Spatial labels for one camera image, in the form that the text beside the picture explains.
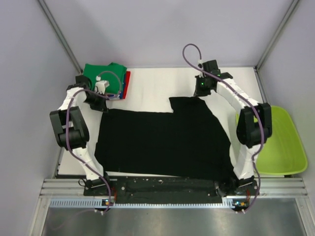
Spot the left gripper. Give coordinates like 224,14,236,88
83,90,108,113

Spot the black t-shirt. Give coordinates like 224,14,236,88
95,97,236,183

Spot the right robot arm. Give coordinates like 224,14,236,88
194,59,272,196

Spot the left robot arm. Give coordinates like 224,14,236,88
49,75,112,195

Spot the blue printed folded t-shirt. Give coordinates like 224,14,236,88
108,73,128,100

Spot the green folded t-shirt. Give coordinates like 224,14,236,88
83,62,127,94

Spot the red folded t-shirt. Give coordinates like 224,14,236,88
120,71,131,99

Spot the lime green plastic bin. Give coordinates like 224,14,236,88
230,106,308,179

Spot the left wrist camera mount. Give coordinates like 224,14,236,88
94,76,110,95

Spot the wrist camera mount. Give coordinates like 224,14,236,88
94,76,110,95
197,59,203,72

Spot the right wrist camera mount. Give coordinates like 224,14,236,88
197,59,203,72

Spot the right aluminium frame post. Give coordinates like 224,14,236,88
254,0,303,71

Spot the aluminium frame post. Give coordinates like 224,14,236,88
37,0,83,74
254,0,303,71

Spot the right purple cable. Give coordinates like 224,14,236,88
182,43,267,213

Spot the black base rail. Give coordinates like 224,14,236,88
78,176,259,204

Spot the grey slotted cable duct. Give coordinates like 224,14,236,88
49,198,245,209

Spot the left aluminium frame post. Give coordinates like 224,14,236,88
37,0,83,74

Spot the aluminium front frame rail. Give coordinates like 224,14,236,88
39,177,308,198

